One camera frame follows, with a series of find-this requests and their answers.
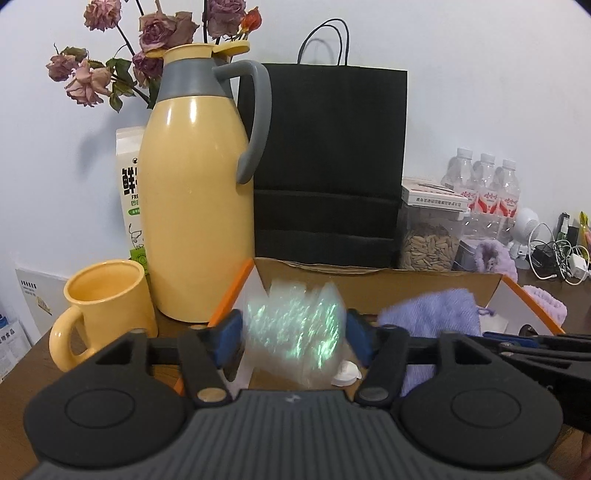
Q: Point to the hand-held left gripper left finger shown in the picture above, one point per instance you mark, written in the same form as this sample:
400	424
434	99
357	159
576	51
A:
231	339

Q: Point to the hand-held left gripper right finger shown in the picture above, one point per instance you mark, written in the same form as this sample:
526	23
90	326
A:
358	334

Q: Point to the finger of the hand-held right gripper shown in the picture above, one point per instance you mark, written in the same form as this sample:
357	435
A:
568	374
512	340

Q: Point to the white ribbed bottle cap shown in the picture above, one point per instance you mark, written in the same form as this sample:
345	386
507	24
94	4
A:
345	373

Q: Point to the red cardboard box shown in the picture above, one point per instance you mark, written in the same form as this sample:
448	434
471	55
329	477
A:
392	284

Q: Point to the iridescent clear plastic bag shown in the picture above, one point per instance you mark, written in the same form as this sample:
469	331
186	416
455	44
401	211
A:
295	332

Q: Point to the purple linen pouch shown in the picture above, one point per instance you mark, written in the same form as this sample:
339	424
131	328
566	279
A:
429	314

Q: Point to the purple fuzzy headband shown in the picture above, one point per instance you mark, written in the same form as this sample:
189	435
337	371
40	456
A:
496	263
547	304

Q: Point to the white charger block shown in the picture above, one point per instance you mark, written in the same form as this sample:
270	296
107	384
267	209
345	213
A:
579	267

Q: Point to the small metal tin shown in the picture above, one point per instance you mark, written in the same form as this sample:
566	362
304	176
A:
464	254

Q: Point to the clear container of seeds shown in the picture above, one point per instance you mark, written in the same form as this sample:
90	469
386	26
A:
427	244

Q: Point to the small white desk fan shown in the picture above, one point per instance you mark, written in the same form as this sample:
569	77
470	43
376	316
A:
526	226

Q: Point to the yellow mug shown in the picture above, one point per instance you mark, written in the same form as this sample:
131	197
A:
111	309

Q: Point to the small black box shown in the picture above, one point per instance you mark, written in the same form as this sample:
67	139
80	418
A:
565	226

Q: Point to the yellow snack packet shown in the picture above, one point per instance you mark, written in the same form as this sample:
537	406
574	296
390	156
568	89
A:
584	226

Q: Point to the water bottle red label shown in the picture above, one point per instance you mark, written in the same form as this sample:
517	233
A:
459	170
485	189
507	198

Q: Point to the flat white box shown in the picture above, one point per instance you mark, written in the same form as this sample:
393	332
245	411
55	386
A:
434	194

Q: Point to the black paper bag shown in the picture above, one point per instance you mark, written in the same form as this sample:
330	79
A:
323	161

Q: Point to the white green milk carton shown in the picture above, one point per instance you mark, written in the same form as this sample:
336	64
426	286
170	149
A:
129	194

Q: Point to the stack of printed papers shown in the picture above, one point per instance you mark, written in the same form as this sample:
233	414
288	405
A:
11	341

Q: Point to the dried pink roses bouquet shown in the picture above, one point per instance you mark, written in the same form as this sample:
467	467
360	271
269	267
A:
157	32

